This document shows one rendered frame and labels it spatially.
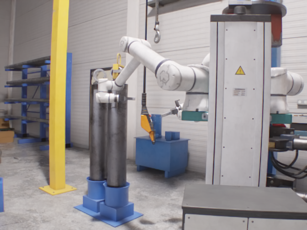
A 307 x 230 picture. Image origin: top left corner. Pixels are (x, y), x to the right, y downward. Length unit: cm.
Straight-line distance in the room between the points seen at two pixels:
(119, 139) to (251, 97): 167
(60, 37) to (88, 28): 374
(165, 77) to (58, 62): 254
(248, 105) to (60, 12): 310
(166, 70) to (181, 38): 391
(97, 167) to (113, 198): 42
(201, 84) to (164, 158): 313
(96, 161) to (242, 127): 199
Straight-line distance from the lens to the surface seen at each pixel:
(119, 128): 284
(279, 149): 233
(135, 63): 223
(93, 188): 321
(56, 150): 391
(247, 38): 160
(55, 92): 384
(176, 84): 152
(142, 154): 497
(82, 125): 755
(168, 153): 458
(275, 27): 262
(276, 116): 169
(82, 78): 760
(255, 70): 158
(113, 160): 289
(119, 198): 298
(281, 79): 171
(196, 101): 163
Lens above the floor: 127
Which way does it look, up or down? 2 degrees down
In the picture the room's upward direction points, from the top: 1 degrees clockwise
